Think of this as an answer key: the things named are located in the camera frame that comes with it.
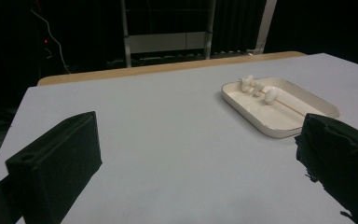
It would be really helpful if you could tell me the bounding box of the white post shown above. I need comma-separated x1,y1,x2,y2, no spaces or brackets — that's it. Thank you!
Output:
254,0,278,54

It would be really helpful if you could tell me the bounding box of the white food chunk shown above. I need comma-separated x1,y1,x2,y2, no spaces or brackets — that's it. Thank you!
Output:
252,81,266,97
263,88,281,105
241,75,255,93

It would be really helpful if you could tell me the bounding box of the white rectangular tray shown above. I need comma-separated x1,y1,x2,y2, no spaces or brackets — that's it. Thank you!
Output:
221,77,341,139

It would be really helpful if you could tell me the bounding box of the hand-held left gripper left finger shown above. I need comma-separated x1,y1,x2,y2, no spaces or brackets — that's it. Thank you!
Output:
5,110,103,224

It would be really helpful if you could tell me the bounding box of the thin wooden skewer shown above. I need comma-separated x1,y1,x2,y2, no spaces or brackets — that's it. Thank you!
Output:
238,78,308,118

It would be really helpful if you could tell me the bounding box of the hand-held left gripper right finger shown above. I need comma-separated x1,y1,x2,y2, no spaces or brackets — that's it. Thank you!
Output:
294,113,358,224

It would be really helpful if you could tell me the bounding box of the grey metal stand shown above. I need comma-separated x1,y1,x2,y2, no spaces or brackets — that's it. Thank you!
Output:
119,0,217,69

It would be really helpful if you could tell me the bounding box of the white cable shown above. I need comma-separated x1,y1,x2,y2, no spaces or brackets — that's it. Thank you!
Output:
30,8,73,75

